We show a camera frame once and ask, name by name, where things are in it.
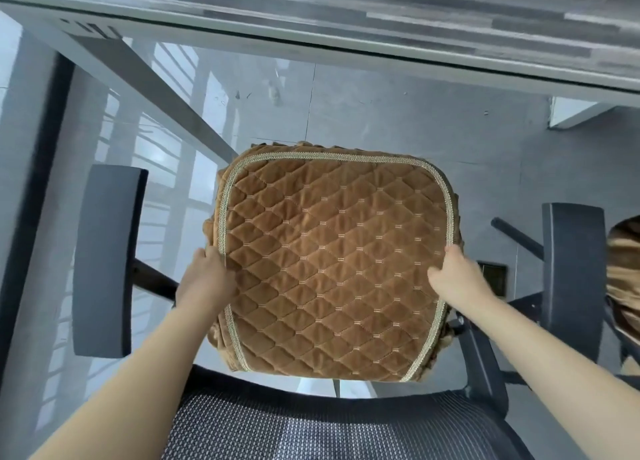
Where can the person's left hand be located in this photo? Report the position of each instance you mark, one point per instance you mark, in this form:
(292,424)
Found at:
(207,284)

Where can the person's right hand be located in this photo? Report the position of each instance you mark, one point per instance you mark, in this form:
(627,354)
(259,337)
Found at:
(462,279)

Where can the black office chair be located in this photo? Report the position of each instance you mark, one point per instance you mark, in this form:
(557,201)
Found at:
(107,264)
(517,237)

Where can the brown quilted cushion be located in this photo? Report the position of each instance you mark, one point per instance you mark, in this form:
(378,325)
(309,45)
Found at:
(625,274)
(340,254)

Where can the person's right forearm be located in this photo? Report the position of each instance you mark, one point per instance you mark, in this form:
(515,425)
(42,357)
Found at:
(560,374)

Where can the person's left forearm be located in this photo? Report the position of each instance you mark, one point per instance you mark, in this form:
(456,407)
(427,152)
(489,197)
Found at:
(130,384)

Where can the person's white trousers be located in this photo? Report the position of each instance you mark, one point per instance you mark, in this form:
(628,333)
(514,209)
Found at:
(320,388)

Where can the brass floor socket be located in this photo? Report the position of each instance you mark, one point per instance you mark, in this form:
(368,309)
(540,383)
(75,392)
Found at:
(494,277)

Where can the striped wooden table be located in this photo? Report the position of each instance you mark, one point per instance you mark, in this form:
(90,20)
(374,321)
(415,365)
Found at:
(350,9)

